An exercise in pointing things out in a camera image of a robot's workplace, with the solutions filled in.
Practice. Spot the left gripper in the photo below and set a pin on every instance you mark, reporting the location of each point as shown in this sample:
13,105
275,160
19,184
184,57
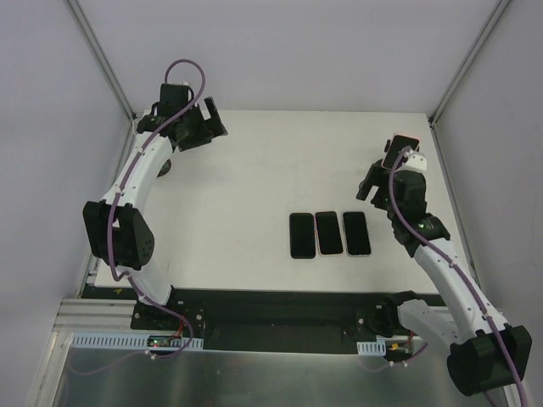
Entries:
204,125

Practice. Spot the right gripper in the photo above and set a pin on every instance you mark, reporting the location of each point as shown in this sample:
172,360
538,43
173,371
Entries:
377,186

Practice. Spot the pink-cased phone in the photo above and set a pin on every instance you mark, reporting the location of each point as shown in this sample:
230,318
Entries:
398,143

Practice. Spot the white-cased phone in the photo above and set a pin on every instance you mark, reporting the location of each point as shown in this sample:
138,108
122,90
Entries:
328,233

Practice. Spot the black phone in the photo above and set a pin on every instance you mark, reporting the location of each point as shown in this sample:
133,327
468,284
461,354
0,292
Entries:
302,236

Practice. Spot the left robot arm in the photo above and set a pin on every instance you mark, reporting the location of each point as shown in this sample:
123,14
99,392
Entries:
117,231

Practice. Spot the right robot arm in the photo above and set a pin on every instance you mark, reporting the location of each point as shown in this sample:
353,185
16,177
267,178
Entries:
483,350

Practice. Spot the clear-cased phone on table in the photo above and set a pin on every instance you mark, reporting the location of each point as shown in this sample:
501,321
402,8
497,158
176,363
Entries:
356,233

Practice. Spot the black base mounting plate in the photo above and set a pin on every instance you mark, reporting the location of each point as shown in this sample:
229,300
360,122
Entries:
267,321

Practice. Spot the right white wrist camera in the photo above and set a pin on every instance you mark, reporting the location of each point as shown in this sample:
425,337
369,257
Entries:
414,161

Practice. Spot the right white cable duct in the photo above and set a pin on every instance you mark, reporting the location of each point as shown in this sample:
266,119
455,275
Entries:
375,348

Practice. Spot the white cable duct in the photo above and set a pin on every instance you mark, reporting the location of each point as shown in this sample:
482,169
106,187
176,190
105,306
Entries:
118,341
375,348

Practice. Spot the left aluminium frame post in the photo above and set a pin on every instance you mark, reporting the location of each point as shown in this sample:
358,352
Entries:
96,50

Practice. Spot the aluminium frame post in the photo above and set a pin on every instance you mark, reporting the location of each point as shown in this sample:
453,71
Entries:
486,31
96,50

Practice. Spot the right aluminium frame post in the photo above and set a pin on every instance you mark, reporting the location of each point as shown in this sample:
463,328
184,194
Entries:
486,31

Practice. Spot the left white cable duct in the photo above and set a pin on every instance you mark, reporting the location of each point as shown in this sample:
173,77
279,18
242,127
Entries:
118,341

